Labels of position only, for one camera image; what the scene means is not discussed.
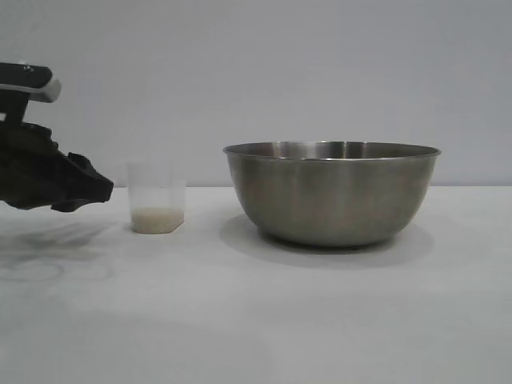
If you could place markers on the clear plastic measuring cup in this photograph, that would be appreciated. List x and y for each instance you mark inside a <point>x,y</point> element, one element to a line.
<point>156,188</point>

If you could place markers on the white uncooked rice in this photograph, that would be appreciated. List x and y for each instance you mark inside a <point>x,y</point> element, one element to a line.
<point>156,221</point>

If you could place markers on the stainless steel mixing bowl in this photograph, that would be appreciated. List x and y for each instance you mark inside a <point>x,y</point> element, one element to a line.
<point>332,196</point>

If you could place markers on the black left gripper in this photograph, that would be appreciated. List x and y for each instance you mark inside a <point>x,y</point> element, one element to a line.
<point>28,168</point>

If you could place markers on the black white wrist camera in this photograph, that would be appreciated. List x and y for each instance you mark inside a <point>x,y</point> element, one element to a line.
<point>28,80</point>

